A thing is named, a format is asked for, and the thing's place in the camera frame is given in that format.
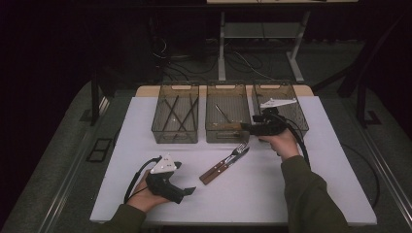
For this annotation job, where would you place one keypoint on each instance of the smoky clear plastic bin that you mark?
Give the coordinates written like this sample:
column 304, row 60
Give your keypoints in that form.
column 298, row 123
column 233, row 97
column 176, row 137

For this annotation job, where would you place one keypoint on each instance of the white table cover sheet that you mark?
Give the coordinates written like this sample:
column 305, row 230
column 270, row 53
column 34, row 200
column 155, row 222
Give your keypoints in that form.
column 243, row 204

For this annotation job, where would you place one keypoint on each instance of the metal spoon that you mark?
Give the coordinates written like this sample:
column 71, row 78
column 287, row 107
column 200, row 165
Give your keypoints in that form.
column 223, row 114

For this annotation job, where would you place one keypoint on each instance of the black metal stand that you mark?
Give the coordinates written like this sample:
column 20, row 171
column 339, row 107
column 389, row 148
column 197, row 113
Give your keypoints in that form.
column 362, row 103

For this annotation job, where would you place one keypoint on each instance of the person's right hand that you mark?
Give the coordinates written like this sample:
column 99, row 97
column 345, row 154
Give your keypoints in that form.
column 285, row 145

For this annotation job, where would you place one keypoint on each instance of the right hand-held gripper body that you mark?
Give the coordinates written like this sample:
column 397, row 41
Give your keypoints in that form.
column 272, row 124

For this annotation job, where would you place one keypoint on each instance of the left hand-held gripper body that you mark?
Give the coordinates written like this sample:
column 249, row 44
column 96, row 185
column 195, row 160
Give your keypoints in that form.
column 162, row 184

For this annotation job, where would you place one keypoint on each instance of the person's left hand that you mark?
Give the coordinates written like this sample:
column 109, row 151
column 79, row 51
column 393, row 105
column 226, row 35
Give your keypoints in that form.
column 145, row 199

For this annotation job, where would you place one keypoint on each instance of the aluminium floor rail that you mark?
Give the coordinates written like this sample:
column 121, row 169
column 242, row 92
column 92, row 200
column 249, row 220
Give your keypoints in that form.
column 388, row 181
column 68, row 181

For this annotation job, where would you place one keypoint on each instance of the white metal desk frame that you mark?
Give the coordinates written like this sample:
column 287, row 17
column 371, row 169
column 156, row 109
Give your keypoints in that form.
column 222, row 48

